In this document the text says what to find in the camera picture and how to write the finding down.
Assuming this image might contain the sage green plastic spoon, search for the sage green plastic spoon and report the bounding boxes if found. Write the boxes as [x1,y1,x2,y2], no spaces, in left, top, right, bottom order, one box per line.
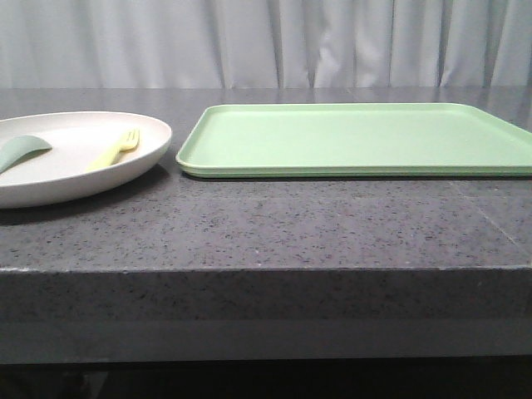
[1,135,52,173]

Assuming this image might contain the grey pleated curtain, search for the grey pleated curtain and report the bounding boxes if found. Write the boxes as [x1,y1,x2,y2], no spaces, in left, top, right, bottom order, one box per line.
[1,1,531,89]

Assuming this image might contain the yellow plastic fork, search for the yellow plastic fork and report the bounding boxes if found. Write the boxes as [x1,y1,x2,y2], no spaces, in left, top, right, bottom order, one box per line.
[86,129,140,172]

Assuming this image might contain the light green plastic tray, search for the light green plastic tray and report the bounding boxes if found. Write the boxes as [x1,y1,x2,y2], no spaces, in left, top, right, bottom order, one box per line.
[175,103,531,178]

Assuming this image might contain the cream round plate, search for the cream round plate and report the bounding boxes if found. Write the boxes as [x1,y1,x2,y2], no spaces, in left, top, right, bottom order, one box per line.
[1,111,172,209]

